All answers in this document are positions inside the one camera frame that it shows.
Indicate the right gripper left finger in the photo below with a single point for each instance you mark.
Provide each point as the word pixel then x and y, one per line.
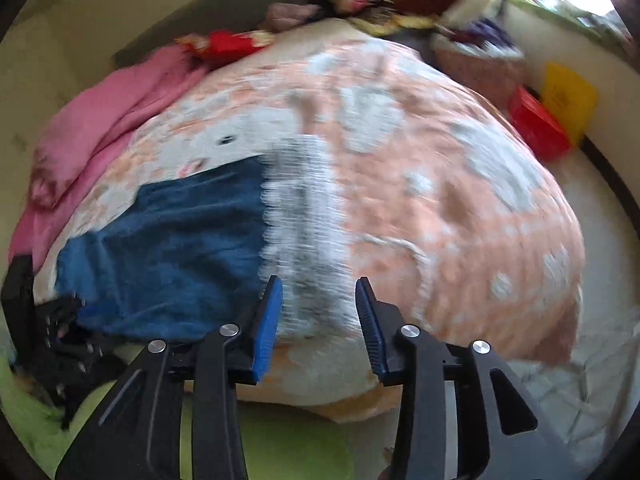
pixel 135 431

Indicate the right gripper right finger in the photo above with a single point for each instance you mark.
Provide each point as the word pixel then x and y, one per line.
pixel 501 431

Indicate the blue denim pants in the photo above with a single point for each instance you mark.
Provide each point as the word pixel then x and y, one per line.
pixel 183 259

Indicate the green cloth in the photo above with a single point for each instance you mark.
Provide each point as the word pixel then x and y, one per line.
pixel 278 442

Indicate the pink duvet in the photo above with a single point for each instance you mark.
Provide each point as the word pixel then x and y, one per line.
pixel 88 133

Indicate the peach white chenille bedspread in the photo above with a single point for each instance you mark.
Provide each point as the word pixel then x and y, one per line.
pixel 445 209

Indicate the red plastic box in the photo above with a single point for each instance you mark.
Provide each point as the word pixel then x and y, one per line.
pixel 542 133

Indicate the red embroidered garment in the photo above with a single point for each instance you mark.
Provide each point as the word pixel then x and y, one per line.
pixel 222 47

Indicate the yellow plastic box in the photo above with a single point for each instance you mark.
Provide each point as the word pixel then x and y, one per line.
pixel 570 99

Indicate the mauve fuzzy garment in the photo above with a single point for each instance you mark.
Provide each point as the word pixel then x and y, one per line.
pixel 282 17

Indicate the grey upholstered headboard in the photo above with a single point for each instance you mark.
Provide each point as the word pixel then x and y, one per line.
pixel 197 17

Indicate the purple clothes pile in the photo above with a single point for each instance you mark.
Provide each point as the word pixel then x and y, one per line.
pixel 484 38

